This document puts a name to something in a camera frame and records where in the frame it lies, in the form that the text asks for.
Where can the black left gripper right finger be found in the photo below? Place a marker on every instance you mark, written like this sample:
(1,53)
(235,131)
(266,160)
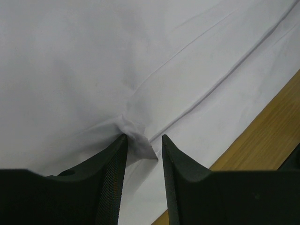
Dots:
(198,196)

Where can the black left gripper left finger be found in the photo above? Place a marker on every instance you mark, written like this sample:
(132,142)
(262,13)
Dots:
(86,194)

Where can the white t-shirt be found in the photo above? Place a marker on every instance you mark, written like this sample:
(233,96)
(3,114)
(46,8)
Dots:
(75,74)

